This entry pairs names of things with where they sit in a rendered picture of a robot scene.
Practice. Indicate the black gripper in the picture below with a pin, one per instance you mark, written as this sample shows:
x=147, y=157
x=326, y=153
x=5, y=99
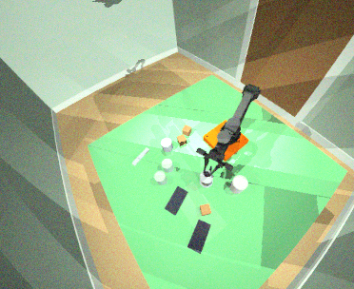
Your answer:
x=228, y=166

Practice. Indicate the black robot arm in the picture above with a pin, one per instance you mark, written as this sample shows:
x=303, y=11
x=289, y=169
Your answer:
x=230, y=131

